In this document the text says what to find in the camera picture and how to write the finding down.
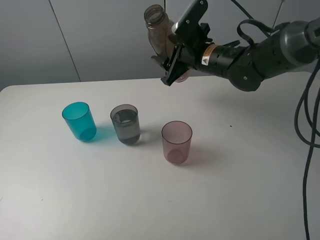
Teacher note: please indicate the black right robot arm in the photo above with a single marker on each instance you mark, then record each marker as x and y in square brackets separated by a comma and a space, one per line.
[290, 46]

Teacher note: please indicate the pink transparent plastic cup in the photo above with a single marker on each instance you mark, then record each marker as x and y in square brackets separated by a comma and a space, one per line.
[176, 141]

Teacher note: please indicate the teal transparent plastic cup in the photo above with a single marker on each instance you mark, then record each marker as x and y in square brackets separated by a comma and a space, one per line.
[80, 121]

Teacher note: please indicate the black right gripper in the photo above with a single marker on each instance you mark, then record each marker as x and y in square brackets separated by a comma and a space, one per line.
[177, 68]

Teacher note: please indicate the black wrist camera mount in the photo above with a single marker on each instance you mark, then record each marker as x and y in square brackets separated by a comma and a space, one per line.
[188, 29]

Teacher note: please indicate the grey transparent plastic cup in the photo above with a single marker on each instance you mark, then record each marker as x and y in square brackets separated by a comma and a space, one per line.
[125, 120]

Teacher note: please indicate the brown transparent plastic bottle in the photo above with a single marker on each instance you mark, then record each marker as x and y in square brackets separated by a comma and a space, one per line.
[160, 34]

